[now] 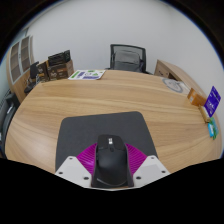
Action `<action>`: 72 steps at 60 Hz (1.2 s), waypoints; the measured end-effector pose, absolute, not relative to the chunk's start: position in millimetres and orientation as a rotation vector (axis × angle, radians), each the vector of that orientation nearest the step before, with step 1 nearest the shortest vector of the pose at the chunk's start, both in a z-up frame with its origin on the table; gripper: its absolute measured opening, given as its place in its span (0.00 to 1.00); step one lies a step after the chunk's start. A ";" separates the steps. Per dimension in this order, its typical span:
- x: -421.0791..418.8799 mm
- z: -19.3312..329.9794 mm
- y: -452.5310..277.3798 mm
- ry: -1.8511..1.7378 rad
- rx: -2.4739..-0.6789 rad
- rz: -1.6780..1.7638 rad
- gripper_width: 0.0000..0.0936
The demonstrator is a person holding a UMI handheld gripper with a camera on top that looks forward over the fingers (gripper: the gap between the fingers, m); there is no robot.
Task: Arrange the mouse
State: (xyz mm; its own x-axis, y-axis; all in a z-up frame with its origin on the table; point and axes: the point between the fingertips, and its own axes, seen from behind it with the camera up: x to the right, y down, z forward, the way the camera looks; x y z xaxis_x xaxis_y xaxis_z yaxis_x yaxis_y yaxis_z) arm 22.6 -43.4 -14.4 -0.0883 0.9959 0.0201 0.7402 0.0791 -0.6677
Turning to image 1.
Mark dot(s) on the purple card package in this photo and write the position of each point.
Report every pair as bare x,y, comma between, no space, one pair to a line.
212,101

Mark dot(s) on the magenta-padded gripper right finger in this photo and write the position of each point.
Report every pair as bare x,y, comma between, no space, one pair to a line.
150,169

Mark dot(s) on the large black office chair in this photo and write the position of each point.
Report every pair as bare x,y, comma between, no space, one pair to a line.
8,120

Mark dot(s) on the small black chair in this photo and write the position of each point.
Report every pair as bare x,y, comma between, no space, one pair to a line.
33,73

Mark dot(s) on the brown box with black top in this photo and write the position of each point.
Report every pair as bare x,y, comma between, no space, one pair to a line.
60,68

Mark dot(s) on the white leaflet with coloured prints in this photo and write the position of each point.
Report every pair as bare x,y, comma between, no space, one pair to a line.
86,74

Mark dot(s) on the green packet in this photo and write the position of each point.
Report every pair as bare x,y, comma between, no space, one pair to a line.
215,128

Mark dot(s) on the black computer mouse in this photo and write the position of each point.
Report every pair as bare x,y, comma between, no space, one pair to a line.
111,163

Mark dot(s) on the wooden shelf unit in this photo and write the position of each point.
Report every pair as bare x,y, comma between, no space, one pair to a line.
18,63

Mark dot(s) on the grey mesh office chair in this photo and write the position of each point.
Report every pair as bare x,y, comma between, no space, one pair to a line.
128,60

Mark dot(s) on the blue wipes pack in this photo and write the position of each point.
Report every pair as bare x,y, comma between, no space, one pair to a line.
210,130

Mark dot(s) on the dark grey mouse pad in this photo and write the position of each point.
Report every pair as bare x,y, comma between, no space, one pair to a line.
100,125

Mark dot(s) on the round grey printed sheet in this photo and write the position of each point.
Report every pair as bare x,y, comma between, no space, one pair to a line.
172,85

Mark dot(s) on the wooden side desk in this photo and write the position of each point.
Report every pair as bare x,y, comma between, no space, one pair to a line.
173,71

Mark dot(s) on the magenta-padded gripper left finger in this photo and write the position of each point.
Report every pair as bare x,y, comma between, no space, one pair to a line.
71,170

